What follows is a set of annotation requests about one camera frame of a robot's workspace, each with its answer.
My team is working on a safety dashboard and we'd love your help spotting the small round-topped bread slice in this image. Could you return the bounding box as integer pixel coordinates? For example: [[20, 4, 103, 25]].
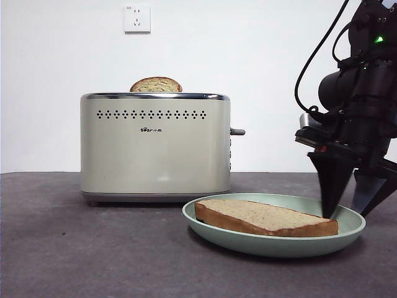
[[129, 76, 183, 93]]

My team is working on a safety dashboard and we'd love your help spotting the pale green round plate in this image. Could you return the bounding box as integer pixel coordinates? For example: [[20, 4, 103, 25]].
[[181, 192, 367, 259]]

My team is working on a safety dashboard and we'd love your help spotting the long black arm cable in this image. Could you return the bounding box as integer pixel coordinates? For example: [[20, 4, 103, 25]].
[[294, 0, 351, 116]]

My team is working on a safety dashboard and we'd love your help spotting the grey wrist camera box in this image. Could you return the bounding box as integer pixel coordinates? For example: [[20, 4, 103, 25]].
[[294, 112, 330, 147]]

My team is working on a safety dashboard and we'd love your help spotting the white wall power socket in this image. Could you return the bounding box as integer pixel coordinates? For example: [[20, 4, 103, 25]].
[[123, 5, 152, 35]]

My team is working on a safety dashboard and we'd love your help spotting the large toast bread slice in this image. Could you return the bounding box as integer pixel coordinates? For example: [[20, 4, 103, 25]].
[[194, 199, 339, 238]]

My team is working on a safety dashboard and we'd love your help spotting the short black cable loop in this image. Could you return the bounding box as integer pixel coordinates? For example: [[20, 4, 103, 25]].
[[332, 19, 357, 63]]

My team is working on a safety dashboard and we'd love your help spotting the cream two-slot toaster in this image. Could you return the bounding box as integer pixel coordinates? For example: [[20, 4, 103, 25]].
[[79, 92, 246, 207]]

